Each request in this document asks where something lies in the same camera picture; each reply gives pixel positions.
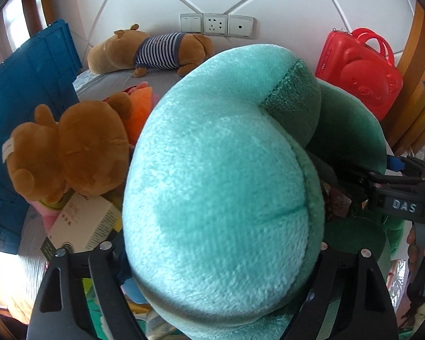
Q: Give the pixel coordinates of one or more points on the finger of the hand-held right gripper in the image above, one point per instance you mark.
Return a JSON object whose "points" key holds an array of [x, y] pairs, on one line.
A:
{"points": [[343, 177], [395, 164]]}

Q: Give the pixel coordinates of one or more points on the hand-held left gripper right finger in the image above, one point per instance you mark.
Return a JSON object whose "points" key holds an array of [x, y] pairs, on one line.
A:
{"points": [[343, 283]]}

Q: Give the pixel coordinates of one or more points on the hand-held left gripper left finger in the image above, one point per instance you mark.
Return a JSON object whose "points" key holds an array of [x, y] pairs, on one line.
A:
{"points": [[102, 272]]}

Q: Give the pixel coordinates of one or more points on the teal and green plush toy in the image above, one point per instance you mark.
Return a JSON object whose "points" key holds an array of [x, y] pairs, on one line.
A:
{"points": [[219, 198]]}

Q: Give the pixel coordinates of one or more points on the person's right hand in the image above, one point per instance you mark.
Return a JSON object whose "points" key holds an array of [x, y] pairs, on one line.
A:
{"points": [[413, 246]]}

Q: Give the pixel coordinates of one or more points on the white cardboard box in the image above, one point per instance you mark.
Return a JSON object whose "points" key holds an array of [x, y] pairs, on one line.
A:
{"points": [[81, 223]]}

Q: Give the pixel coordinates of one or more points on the red bear-shaped suitcase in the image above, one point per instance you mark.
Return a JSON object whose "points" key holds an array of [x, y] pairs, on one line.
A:
{"points": [[361, 74]]}

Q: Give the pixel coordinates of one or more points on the orange plush toy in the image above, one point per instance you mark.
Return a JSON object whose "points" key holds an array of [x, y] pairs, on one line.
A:
{"points": [[141, 108]]}

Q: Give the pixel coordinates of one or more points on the blue plastic crate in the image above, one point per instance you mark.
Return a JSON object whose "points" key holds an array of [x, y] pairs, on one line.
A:
{"points": [[28, 113]]}

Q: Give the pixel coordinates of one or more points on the brown plush bear striped shirt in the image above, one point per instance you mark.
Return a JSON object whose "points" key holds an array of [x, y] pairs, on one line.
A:
{"points": [[152, 51]]}

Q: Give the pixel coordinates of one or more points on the white wall antenna socket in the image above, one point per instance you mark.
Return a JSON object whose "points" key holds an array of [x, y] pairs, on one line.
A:
{"points": [[241, 27]]}

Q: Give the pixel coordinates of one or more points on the white wall power socket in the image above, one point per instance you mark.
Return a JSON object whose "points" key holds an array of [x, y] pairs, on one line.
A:
{"points": [[215, 24]]}

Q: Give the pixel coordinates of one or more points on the white wall light switch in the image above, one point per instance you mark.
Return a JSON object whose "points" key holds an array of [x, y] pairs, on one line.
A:
{"points": [[191, 23]]}

